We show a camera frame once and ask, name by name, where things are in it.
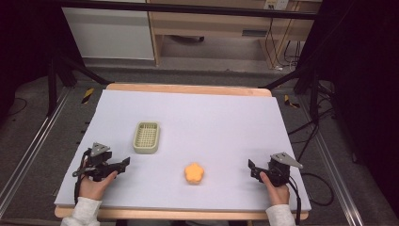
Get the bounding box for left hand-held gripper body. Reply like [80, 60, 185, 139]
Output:
[72, 141, 118, 183]

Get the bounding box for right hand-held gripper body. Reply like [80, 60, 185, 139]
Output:
[265, 152, 305, 188]

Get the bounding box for person's right hand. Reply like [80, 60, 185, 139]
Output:
[259, 171, 291, 207]

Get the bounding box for person's left hand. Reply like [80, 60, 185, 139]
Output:
[77, 170, 119, 202]

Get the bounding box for beige plastic soap dish basket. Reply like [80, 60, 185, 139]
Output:
[132, 121, 161, 155]

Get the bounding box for orange flower-shaped soap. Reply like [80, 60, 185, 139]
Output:
[184, 162, 205, 186]

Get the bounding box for white foam mat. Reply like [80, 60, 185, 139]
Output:
[54, 89, 312, 212]

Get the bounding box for yellow black hazard tape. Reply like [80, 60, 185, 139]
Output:
[81, 88, 95, 105]
[283, 94, 300, 109]

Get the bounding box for wooden table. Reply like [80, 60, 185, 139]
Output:
[54, 82, 311, 221]

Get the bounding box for white cabinet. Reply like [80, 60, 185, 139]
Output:
[61, 0, 155, 61]

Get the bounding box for wooden desk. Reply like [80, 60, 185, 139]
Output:
[146, 0, 324, 70]

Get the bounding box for white power strip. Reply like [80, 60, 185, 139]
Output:
[263, 0, 290, 11]

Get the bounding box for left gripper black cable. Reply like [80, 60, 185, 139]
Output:
[73, 149, 92, 205]

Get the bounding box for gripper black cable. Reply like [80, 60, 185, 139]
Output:
[281, 169, 303, 226]
[73, 149, 92, 205]

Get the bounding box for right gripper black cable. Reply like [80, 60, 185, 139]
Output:
[281, 169, 303, 226]

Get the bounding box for black floor cable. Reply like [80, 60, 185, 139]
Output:
[286, 81, 338, 207]

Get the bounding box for metal floor rail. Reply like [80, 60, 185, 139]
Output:
[299, 93, 366, 226]
[0, 88, 72, 218]

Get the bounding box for hanging cables under desk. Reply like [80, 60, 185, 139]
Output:
[264, 8, 304, 72]

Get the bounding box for black metal frame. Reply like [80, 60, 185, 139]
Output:
[46, 0, 333, 117]

